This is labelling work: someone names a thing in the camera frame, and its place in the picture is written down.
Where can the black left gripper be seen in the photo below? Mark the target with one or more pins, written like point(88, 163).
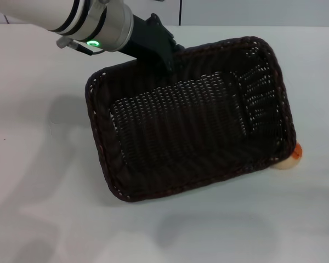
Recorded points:
point(150, 41)

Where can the black wicker basket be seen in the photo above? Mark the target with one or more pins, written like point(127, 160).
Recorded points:
point(186, 137)

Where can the cream bun with orange spot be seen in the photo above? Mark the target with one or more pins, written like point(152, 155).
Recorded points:
point(293, 160)

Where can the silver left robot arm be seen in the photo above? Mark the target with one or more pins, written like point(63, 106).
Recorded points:
point(71, 13)

